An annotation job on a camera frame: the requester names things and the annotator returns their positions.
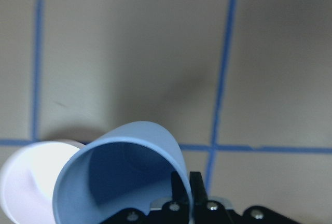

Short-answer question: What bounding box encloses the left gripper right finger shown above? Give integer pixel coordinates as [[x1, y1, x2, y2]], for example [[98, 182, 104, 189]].
[[189, 172, 208, 206]]

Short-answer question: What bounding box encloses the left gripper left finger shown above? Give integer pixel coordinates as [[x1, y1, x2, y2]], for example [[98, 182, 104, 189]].
[[171, 172, 189, 205]]

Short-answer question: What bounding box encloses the blue cup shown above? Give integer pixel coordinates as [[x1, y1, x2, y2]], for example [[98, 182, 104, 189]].
[[52, 121, 192, 223]]

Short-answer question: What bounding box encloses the pink bowl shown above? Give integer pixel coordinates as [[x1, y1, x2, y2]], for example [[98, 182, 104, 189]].
[[1, 139, 84, 223]]

